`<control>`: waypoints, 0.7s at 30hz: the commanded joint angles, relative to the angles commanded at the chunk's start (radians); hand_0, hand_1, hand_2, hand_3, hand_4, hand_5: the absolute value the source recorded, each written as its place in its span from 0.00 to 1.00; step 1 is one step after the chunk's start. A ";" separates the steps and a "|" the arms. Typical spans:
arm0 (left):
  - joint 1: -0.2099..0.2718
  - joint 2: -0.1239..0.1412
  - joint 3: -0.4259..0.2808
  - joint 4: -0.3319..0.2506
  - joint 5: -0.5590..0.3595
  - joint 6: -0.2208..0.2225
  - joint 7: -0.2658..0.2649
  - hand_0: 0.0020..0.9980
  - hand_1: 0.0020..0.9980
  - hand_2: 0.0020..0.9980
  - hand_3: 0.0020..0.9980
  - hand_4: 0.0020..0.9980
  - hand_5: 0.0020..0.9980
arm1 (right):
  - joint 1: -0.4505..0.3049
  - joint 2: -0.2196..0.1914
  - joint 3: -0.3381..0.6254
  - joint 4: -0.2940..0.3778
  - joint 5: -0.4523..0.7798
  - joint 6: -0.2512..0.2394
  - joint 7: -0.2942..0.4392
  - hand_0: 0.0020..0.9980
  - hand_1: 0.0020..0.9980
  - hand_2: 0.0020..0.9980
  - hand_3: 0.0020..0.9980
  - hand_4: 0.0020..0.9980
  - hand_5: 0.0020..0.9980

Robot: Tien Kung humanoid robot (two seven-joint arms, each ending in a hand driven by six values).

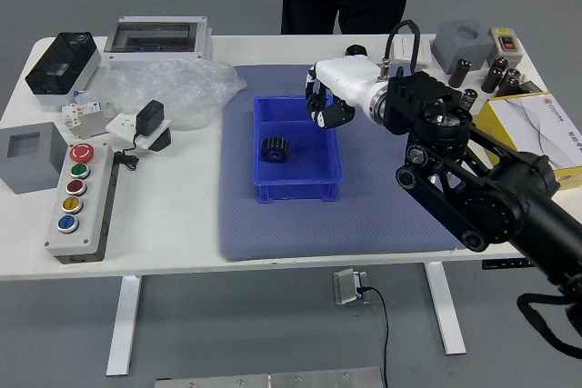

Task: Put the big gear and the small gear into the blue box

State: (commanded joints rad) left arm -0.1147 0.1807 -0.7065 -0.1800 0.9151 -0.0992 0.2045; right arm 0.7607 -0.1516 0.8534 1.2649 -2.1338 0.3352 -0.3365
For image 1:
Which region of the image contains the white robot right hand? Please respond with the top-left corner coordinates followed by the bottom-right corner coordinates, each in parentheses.
top-left (303, 54), bottom-right (386, 131)

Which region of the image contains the big black gear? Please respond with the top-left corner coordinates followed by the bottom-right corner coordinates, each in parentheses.
top-left (260, 135), bottom-right (292, 164)

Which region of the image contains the blue plastic box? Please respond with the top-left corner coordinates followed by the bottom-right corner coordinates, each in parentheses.
top-left (250, 94), bottom-right (345, 205)

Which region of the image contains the grey clear-lid distribution box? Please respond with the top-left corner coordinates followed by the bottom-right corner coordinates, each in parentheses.
top-left (103, 15), bottom-right (214, 72)

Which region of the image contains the silver floor socket box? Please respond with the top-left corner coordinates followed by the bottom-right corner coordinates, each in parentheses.
top-left (333, 268), bottom-right (372, 306)

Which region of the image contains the brown cylindrical capacitor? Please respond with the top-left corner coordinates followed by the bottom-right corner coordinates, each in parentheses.
top-left (495, 68), bottom-right (522, 98)
top-left (461, 87), bottom-right (479, 114)
top-left (480, 55), bottom-right (509, 93)
top-left (448, 58), bottom-right (473, 88)

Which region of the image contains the grey block with round hole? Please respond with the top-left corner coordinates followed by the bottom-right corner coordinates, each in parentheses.
top-left (430, 19), bottom-right (495, 75)

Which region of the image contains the grey-blue padded mat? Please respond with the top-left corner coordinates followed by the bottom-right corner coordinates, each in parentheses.
top-left (217, 63), bottom-right (481, 263)

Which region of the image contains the clear plastic bag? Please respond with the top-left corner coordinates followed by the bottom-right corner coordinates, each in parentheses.
top-left (75, 58), bottom-right (248, 133)

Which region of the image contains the yellow and white carton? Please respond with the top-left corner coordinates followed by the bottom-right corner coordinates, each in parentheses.
top-left (472, 91), bottom-right (582, 192)

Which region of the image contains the black power adapter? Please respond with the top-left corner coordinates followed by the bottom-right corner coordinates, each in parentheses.
top-left (133, 99), bottom-right (166, 139)

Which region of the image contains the black table control panel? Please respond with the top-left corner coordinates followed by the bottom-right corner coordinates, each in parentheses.
top-left (481, 258), bottom-right (531, 270)

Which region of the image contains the white table leg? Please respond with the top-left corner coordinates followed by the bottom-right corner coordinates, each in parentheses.
top-left (425, 261), bottom-right (468, 356)
top-left (105, 274), bottom-right (143, 378)

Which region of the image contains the white circuit breaker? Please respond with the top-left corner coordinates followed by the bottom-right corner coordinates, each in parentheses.
top-left (61, 99), bottom-right (117, 140)

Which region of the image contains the five-button control station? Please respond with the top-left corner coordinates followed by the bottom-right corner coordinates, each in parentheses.
top-left (44, 142), bottom-right (120, 265)

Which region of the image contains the grey metal plate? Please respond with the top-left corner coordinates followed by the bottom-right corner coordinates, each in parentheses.
top-left (154, 366), bottom-right (386, 388)

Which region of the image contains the grey block with square hole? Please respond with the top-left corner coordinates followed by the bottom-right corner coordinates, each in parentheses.
top-left (0, 122), bottom-right (69, 196)

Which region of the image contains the white wall switch panel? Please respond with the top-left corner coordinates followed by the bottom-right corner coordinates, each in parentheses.
top-left (392, 35), bottom-right (432, 65)

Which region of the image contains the beige two-button switch box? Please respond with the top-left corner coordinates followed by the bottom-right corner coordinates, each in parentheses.
top-left (488, 25), bottom-right (524, 66)

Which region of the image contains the black adapter cord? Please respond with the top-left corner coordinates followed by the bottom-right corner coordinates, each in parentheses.
top-left (112, 133), bottom-right (143, 172)

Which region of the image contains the black floor cable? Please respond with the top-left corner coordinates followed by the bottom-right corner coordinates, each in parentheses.
top-left (356, 285), bottom-right (391, 388)

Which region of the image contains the black-lid grey enclosure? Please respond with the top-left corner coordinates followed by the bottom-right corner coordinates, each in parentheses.
top-left (25, 32), bottom-right (102, 107)

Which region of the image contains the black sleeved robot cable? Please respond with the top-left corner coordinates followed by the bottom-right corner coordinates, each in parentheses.
top-left (517, 291), bottom-right (582, 360)

